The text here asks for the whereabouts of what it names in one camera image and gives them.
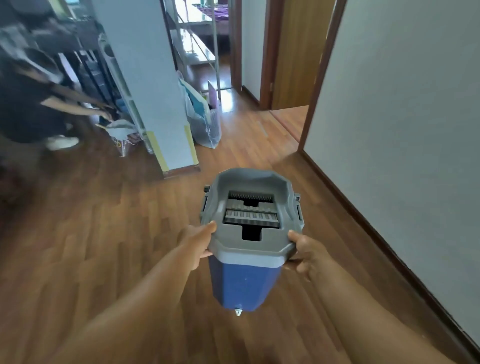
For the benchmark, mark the blue mop bucket grey lid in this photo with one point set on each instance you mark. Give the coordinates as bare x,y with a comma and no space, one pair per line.
243,285

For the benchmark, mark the metal shelf rack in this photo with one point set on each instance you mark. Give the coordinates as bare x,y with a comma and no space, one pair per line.
195,47

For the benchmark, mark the light brown wooden door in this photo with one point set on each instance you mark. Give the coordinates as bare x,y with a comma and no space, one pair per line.
300,56

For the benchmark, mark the white floor bag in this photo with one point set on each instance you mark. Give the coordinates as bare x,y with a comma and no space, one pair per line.
120,131

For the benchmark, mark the person's right hand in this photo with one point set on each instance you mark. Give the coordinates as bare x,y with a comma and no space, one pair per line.
311,258

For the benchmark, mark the person's left hand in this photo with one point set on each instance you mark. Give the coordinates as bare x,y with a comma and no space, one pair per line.
195,243

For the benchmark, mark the person's left forearm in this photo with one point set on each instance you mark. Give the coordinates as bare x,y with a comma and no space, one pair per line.
127,315

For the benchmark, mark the person's right forearm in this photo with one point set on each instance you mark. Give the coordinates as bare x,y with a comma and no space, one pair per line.
375,322

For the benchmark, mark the clear plastic bag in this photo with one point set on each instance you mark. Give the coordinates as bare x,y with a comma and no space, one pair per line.
206,127

